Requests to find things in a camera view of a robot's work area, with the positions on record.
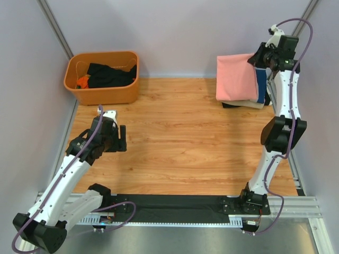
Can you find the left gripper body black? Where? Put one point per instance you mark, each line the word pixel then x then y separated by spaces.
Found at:
pixel 111 141

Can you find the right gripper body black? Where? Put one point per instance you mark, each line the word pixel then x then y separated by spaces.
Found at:
pixel 270 54

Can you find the pink t shirt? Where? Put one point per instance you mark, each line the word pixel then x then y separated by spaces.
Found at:
pixel 236 78

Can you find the orange plastic basket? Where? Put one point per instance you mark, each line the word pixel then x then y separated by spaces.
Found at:
pixel 78 66

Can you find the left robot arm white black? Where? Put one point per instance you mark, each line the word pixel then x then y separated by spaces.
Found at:
pixel 48 221

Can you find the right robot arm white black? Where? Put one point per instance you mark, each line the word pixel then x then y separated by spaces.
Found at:
pixel 285 129

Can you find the folded navy printed t shirt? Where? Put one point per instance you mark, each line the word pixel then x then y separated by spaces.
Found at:
pixel 261 82

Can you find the folded black t shirt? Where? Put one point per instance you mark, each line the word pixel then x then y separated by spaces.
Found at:
pixel 267 102

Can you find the folded beige t shirt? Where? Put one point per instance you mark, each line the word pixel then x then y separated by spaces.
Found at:
pixel 245 103

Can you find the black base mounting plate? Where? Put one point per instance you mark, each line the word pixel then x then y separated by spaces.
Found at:
pixel 190 208

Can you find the orange garment in basket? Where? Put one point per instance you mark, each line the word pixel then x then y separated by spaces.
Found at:
pixel 82 83

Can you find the black garment in basket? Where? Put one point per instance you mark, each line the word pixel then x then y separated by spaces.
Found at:
pixel 103 76

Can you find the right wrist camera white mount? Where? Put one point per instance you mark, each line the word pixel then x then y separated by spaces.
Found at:
pixel 276 34

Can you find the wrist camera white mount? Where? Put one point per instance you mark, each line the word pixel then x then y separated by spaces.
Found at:
pixel 276 34
pixel 108 115

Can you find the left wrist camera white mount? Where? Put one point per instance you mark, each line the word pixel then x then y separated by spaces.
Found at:
pixel 108 115

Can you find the white slotted cable duct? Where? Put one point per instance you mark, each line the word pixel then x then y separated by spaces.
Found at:
pixel 97 219

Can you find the aluminium frame rail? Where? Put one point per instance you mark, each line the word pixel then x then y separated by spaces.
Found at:
pixel 294 206

